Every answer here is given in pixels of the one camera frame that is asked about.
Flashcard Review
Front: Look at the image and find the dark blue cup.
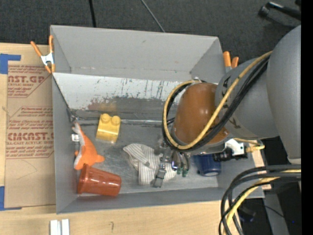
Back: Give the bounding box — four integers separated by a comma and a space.
193, 154, 222, 177

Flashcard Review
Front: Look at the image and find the orange-red plastic cup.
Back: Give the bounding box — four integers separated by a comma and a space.
76, 163, 122, 197

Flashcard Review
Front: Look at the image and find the yellow toy brick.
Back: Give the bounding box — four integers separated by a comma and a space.
95, 113, 122, 143

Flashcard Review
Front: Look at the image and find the grey metal bin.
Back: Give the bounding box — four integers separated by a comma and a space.
49, 24, 265, 214

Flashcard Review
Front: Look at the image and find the black cylinder on white bracket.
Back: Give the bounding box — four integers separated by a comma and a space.
212, 138, 248, 163

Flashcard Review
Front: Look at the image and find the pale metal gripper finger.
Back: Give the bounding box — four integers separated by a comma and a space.
153, 141, 164, 157
153, 163, 167, 188

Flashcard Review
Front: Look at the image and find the white striped cloth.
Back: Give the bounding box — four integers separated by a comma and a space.
122, 143, 178, 187

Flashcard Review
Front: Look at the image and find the orange and white plush toy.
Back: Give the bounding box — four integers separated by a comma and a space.
71, 122, 106, 171

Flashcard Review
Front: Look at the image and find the brown cardboard board, red print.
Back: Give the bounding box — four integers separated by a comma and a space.
0, 42, 57, 212

